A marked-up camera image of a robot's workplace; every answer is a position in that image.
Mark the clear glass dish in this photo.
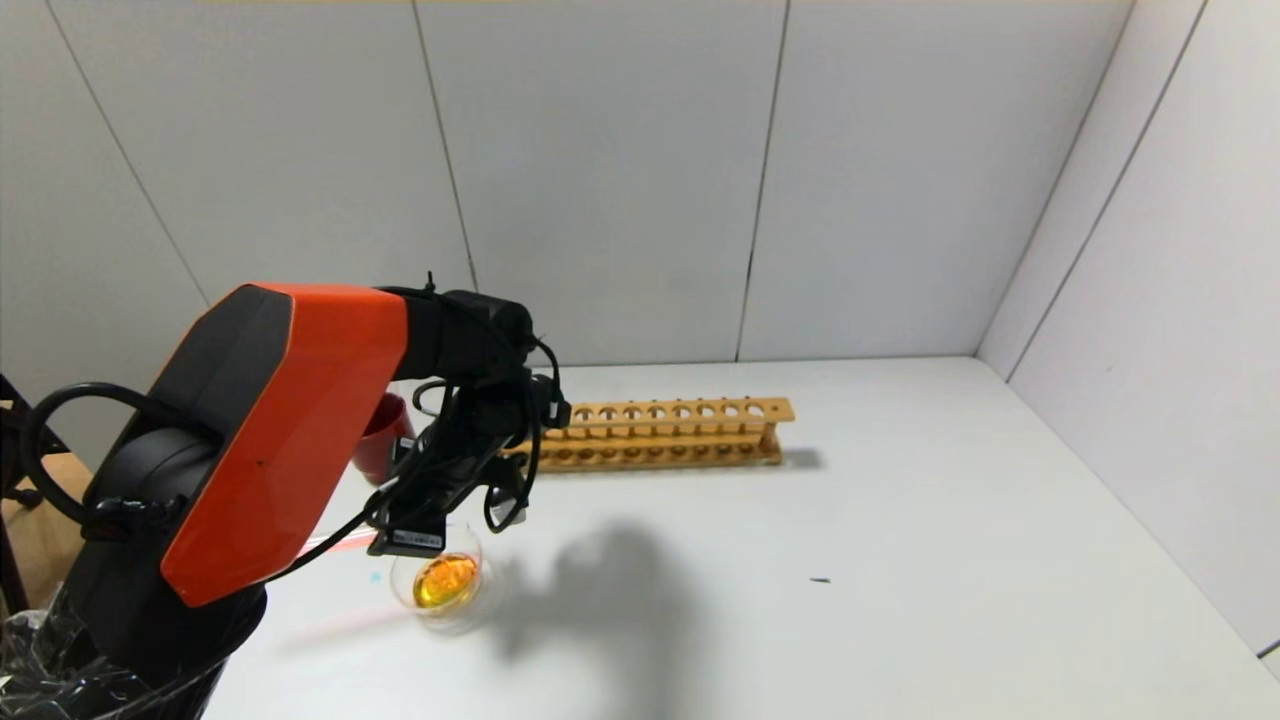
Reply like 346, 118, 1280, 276
389, 523, 507, 637

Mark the wooden test tube rack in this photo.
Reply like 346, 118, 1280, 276
504, 397, 796, 476

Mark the thick black cable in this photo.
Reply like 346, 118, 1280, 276
19, 381, 217, 532

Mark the black plastic bag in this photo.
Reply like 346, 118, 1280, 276
0, 597, 237, 720

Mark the dark red cup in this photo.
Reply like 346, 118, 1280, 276
351, 392, 417, 487

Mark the black stand frame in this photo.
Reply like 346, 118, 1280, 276
0, 374, 63, 613

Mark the test tube with red pigment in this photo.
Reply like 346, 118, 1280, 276
297, 527, 392, 564

